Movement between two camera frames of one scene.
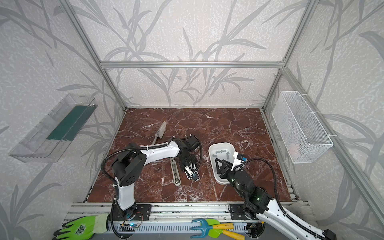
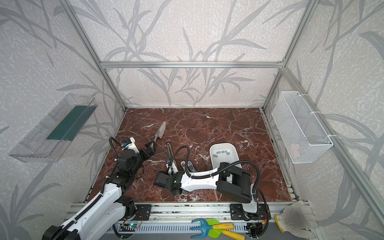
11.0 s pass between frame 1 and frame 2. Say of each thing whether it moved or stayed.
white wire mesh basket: stayed
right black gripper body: moved
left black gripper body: moved
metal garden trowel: stayed
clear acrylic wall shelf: stayed
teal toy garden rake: stayed
